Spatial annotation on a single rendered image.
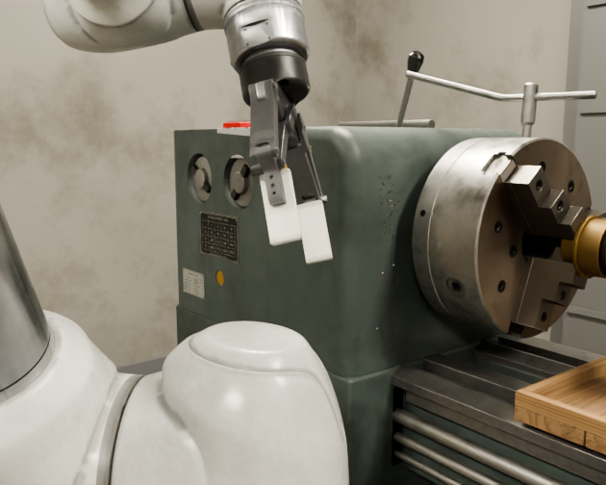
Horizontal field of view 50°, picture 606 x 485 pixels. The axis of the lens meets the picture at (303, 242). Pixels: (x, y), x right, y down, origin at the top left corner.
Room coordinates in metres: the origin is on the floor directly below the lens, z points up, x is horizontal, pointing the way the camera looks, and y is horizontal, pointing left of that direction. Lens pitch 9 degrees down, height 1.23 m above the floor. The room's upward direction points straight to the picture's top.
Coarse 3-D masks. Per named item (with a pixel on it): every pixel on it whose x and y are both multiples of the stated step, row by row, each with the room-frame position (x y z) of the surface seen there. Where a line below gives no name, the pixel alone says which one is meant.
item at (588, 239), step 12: (588, 228) 0.91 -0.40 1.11; (600, 228) 0.89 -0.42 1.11; (564, 240) 0.93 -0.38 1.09; (576, 240) 0.90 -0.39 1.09; (588, 240) 0.89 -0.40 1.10; (600, 240) 0.88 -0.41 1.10; (564, 252) 0.93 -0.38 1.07; (576, 252) 0.90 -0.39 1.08; (588, 252) 0.89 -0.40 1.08; (600, 252) 0.88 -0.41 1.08; (576, 264) 0.90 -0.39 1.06; (588, 264) 0.89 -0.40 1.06; (600, 264) 0.88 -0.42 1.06; (588, 276) 0.92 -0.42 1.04; (600, 276) 0.90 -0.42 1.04
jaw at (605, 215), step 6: (588, 210) 1.06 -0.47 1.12; (594, 210) 1.06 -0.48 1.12; (600, 210) 1.05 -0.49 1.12; (588, 216) 1.03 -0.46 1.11; (600, 216) 1.03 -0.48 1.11; (540, 240) 1.04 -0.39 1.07; (546, 240) 1.03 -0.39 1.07; (552, 240) 1.01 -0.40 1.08; (558, 240) 1.01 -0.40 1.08; (540, 246) 1.04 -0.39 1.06; (546, 246) 1.03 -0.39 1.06; (558, 246) 1.01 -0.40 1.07
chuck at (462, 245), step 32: (480, 160) 0.97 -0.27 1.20; (544, 160) 1.00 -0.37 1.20; (576, 160) 1.05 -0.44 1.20; (448, 192) 0.97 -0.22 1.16; (480, 192) 0.92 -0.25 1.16; (576, 192) 1.06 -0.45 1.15; (448, 224) 0.95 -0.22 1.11; (480, 224) 0.91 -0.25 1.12; (512, 224) 0.95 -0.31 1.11; (448, 256) 0.94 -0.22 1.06; (480, 256) 0.91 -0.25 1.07; (512, 256) 0.95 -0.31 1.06; (544, 256) 1.02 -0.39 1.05; (448, 288) 0.96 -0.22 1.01; (480, 288) 0.91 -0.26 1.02; (512, 288) 0.96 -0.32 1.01; (480, 320) 0.96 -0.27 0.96
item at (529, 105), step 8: (528, 88) 1.04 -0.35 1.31; (536, 88) 1.04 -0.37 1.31; (528, 96) 1.04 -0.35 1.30; (528, 104) 1.04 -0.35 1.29; (536, 104) 1.04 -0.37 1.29; (528, 112) 1.03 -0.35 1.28; (520, 120) 1.04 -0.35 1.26; (528, 120) 1.03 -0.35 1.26; (528, 128) 1.04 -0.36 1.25; (528, 136) 1.04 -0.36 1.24
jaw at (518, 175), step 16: (496, 160) 0.96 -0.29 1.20; (512, 160) 0.95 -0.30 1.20; (512, 176) 0.94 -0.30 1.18; (528, 176) 0.92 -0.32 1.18; (544, 176) 0.93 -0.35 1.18; (512, 192) 0.94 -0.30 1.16; (528, 192) 0.91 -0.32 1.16; (544, 192) 0.93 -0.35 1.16; (560, 192) 0.92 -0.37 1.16; (528, 208) 0.94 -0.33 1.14; (544, 208) 0.91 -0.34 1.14; (560, 208) 0.92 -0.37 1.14; (576, 208) 0.92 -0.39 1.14; (528, 224) 0.96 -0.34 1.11; (544, 224) 0.94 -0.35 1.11; (560, 224) 0.91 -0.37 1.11; (576, 224) 0.91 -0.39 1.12
